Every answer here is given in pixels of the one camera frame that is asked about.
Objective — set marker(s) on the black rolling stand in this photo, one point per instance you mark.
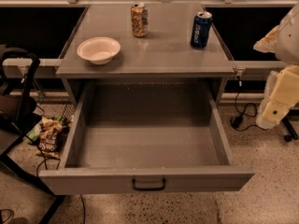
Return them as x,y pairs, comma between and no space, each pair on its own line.
17,113

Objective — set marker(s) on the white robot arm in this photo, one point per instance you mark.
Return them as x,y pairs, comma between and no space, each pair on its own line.
281,91

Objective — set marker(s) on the blue Pepsi can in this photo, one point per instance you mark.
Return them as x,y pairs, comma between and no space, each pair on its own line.
200,29

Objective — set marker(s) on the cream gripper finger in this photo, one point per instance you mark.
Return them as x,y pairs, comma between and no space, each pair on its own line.
267,43

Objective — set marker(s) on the brown chip bag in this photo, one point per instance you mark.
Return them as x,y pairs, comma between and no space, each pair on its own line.
50,137

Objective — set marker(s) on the black chair base right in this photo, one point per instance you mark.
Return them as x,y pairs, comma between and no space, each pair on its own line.
292,134

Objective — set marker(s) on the grey top drawer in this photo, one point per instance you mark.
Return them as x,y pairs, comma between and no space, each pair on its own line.
146,137

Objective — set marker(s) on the white paper bowl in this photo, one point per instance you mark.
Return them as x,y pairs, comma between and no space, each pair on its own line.
99,50

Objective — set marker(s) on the gold patterned soda can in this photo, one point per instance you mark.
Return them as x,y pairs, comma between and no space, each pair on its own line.
139,19

